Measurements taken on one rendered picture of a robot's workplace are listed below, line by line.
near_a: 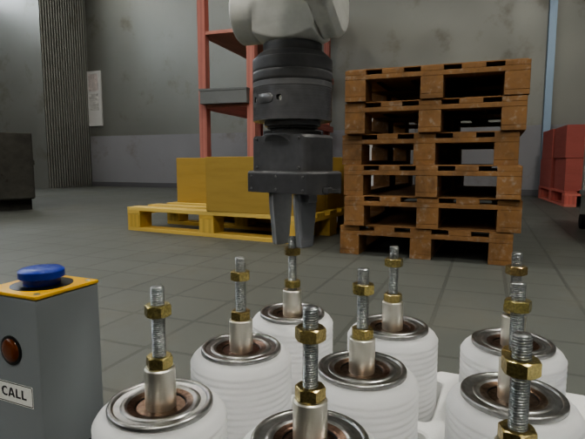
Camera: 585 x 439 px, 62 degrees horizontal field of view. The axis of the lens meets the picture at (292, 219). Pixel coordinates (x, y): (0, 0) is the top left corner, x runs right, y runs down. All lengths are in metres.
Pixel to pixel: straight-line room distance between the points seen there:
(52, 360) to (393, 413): 0.30
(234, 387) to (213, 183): 2.39
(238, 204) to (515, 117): 1.45
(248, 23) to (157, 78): 8.26
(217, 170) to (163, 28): 6.28
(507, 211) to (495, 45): 5.08
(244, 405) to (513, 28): 6.88
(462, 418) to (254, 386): 0.17
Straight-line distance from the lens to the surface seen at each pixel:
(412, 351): 0.51
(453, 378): 0.62
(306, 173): 0.50
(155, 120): 8.77
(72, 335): 0.51
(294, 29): 0.54
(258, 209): 2.64
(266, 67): 0.53
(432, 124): 2.18
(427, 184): 2.18
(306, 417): 0.32
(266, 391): 0.45
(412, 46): 7.20
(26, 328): 0.49
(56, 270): 0.50
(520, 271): 0.51
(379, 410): 0.40
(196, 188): 3.42
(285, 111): 0.51
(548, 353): 0.52
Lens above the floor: 0.43
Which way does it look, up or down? 7 degrees down
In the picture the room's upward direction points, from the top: straight up
